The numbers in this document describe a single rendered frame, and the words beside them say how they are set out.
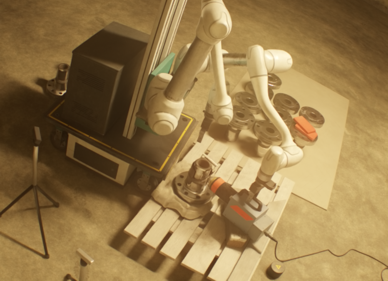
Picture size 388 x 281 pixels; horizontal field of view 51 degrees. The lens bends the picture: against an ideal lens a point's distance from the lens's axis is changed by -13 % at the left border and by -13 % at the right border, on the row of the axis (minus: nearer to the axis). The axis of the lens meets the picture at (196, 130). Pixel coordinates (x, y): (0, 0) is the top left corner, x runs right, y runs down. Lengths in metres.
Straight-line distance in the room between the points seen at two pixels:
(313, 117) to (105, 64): 2.15
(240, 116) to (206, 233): 1.25
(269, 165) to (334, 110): 2.60
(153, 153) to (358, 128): 2.71
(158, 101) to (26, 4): 3.25
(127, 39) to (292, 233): 1.78
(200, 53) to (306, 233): 1.72
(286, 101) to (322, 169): 0.72
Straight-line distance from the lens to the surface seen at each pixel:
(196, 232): 2.83
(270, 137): 3.60
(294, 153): 2.60
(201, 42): 2.19
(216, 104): 2.43
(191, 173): 2.89
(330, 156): 4.26
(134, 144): 2.95
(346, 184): 4.08
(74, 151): 3.03
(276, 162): 2.49
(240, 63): 2.83
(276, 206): 3.18
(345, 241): 3.54
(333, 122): 4.79
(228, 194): 2.79
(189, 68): 2.26
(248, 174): 3.35
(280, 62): 2.60
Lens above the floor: 2.22
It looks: 36 degrees down
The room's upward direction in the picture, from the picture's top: 21 degrees clockwise
